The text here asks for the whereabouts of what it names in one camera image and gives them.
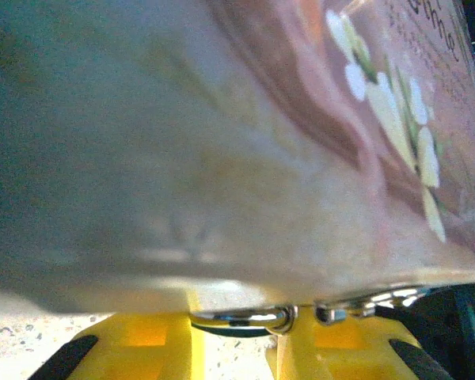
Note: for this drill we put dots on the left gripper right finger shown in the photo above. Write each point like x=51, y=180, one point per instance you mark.
x=340, y=348

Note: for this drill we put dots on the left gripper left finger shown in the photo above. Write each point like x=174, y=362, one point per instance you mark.
x=142, y=344

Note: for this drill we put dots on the pink illustrated tin box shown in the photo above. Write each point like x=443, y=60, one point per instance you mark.
x=182, y=138

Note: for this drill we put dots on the silver metal hasp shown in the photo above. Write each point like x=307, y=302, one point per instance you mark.
x=380, y=301

